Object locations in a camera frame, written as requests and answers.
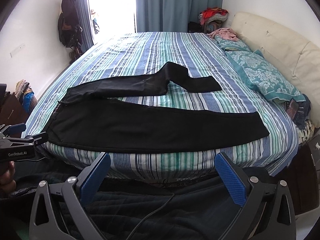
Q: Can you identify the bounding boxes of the striped blue green bed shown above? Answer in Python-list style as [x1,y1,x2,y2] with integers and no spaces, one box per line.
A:
[22,32,299,181]

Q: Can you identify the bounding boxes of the red clothes pile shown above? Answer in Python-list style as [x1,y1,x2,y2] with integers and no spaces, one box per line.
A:
[199,7,228,25]

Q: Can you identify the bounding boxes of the black cable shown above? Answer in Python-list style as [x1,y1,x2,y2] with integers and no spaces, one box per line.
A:
[126,192,176,240]

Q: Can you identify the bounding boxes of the cream padded headboard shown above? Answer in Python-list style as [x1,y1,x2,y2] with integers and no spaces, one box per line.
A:
[231,12,320,128]

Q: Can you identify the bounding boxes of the colourful clothes on cabinet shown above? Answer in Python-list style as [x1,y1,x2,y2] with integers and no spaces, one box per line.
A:
[15,79,38,115]

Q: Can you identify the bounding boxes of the teal patterned pillow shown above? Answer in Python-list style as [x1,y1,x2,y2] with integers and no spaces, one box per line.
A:
[214,35,306,102]

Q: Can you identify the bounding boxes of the dark brown drawer cabinet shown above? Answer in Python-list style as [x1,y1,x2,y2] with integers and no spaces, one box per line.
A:
[0,83,28,125]

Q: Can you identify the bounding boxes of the pink cloth on bed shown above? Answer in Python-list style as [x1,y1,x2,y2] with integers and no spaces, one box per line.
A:
[207,28,240,41]

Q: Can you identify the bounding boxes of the black pants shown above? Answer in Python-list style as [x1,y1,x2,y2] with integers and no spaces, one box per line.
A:
[43,62,269,154]

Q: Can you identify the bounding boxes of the person's left hand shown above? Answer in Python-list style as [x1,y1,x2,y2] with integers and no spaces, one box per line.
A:
[0,161,16,193]

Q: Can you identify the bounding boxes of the dark bags hanging on wall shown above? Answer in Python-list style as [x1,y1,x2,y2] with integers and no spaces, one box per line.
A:
[57,0,82,61]

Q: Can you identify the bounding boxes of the blue window curtain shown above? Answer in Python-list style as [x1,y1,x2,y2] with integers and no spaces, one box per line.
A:
[76,0,222,48]

